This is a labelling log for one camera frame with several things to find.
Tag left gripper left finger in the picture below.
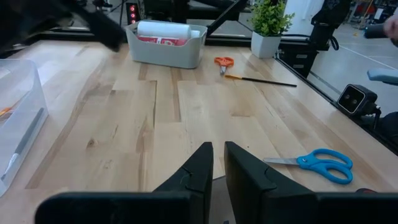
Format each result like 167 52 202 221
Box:
35 141 215 224

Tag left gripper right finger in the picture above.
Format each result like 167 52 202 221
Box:
223 141 398 224

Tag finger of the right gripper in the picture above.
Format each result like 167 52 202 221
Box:
76 7 127 54

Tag white paint bottle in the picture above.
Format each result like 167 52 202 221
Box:
136 21 201 40

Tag blue-handled scissors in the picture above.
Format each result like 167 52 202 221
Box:
263 147 354 185

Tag red-handled scissors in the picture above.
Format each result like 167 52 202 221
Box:
354 187 379 195

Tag black paint brush orange end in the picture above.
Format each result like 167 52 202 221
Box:
224 73 299 88

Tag orange-handled scissors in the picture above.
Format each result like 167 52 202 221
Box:
213 56 235 77

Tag black device red lights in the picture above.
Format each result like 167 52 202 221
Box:
125 2 141 26

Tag light grey plastic bin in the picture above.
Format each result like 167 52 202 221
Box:
124 19 208 70

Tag black desk with strut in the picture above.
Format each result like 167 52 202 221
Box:
141 0 249 37

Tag clear plastic bin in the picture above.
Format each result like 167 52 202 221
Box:
0 58 49 198

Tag green plant white pot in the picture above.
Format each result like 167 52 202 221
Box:
249 0 295 59

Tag light blue chair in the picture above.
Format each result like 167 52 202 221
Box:
366 68 398 87

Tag dark cylinder object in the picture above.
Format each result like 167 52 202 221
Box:
363 24 387 40

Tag person's hand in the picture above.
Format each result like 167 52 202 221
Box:
383 14 398 48

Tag black table-level camera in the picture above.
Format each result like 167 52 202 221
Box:
336 83 382 121

